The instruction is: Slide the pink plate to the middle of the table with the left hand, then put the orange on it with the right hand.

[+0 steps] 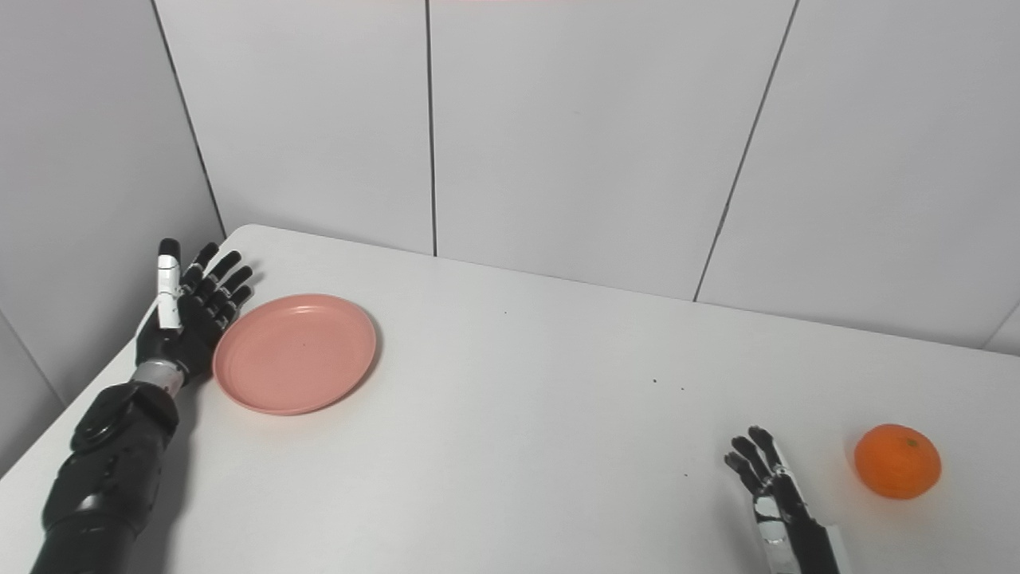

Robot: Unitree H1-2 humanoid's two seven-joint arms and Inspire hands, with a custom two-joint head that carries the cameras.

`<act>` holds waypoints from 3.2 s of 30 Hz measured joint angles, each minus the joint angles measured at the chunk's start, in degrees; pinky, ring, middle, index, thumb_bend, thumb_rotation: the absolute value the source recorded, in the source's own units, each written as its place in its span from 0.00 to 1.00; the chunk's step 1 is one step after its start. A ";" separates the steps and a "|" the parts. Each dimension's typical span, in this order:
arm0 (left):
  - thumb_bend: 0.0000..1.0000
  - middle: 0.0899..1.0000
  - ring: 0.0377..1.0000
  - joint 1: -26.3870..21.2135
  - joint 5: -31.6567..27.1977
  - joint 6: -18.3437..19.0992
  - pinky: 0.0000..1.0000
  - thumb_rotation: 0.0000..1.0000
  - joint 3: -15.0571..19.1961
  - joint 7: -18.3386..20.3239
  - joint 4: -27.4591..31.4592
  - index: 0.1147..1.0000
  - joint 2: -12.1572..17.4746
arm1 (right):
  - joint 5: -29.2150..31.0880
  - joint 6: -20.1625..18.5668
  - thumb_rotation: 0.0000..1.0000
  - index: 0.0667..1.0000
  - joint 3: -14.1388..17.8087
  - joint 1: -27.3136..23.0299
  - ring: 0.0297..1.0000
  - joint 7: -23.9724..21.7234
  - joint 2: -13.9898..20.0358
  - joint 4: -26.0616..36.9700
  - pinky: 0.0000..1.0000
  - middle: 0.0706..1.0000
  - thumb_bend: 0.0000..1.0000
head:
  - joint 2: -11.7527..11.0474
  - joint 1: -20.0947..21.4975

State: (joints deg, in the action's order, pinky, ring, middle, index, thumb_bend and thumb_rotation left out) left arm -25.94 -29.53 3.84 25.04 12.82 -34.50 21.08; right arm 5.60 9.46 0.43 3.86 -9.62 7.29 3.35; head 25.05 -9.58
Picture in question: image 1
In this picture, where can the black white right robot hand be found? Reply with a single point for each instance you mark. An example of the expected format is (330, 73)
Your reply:
(801, 542)

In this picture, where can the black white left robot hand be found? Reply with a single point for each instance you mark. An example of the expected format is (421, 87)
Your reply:
(187, 335)

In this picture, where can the pink round plate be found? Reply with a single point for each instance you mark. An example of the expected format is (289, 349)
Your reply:
(295, 355)

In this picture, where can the orange fruit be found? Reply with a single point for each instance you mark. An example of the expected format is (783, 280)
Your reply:
(897, 462)

